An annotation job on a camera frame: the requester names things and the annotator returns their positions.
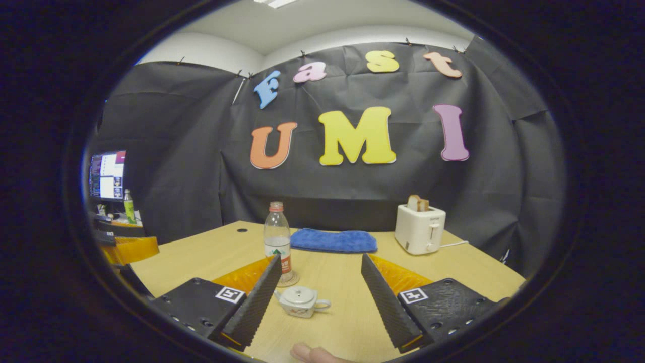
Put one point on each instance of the round coaster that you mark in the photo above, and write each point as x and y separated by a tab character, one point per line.
291	280

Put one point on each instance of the blue towel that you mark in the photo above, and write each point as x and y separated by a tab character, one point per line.
335	240

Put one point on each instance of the clear plastic water bottle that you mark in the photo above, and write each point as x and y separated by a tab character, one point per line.
277	237

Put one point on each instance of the bread slice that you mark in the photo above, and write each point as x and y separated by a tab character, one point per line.
417	203

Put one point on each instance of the black backdrop cloth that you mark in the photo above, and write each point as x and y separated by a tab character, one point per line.
504	201

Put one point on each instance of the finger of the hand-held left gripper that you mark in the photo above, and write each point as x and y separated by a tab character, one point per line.
133	248
126	229

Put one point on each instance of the green drink bottle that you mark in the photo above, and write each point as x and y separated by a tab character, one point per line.
129	209

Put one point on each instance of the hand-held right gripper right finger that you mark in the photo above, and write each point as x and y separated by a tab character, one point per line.
385	302

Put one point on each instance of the white toaster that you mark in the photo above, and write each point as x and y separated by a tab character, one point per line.
419	229

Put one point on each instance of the white floral teacup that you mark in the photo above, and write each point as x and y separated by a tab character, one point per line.
302	308

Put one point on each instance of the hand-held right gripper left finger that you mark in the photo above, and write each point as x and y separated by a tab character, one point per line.
254	302

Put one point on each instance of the computer monitor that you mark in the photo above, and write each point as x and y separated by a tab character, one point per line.
108	174

